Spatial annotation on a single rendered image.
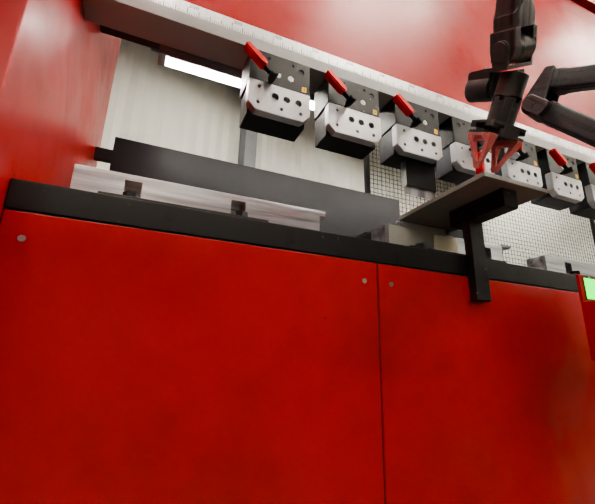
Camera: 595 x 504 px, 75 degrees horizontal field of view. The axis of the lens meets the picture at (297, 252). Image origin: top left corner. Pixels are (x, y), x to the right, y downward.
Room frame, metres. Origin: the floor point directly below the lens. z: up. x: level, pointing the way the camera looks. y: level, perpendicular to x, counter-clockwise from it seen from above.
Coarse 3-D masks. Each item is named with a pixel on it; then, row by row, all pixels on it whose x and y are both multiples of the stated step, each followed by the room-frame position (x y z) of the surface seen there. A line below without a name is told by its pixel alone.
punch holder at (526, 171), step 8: (528, 144) 1.07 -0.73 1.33; (504, 152) 1.03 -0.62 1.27; (512, 160) 1.03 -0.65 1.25; (528, 160) 1.07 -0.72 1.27; (536, 160) 1.08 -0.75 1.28; (504, 168) 1.03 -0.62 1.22; (512, 168) 1.03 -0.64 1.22; (520, 168) 1.04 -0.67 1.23; (528, 168) 1.06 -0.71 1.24; (536, 168) 1.07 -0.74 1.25; (504, 176) 1.04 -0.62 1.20; (512, 176) 1.03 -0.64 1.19; (520, 176) 1.04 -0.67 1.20; (528, 176) 1.06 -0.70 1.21; (536, 176) 1.08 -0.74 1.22; (536, 184) 1.07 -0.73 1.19
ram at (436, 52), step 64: (128, 0) 0.62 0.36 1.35; (192, 0) 0.66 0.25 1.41; (256, 0) 0.72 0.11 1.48; (320, 0) 0.79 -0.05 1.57; (384, 0) 0.87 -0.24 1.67; (448, 0) 0.97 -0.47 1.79; (320, 64) 0.79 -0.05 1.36; (384, 64) 0.86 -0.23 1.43; (448, 64) 0.95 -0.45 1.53; (576, 64) 1.21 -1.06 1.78
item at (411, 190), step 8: (408, 168) 0.92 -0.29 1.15; (416, 168) 0.93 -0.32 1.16; (424, 168) 0.95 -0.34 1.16; (432, 168) 0.96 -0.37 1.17; (408, 176) 0.92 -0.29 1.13; (416, 176) 0.93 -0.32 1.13; (424, 176) 0.94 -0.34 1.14; (432, 176) 0.96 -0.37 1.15; (408, 184) 0.92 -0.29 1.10; (416, 184) 0.93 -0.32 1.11; (424, 184) 0.94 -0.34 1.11; (432, 184) 0.95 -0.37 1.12; (408, 192) 0.93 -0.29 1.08; (416, 192) 0.94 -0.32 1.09; (424, 192) 0.95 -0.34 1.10; (432, 192) 0.96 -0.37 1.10
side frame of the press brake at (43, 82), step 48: (0, 0) 0.38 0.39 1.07; (48, 0) 0.45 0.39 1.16; (0, 48) 0.39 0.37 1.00; (48, 48) 0.50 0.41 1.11; (96, 48) 0.82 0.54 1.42; (0, 96) 0.39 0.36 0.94; (48, 96) 0.55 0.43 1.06; (96, 96) 0.94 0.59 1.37; (0, 144) 0.43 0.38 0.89; (48, 144) 0.61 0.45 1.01; (96, 144) 1.09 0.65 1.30; (0, 192) 0.46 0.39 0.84
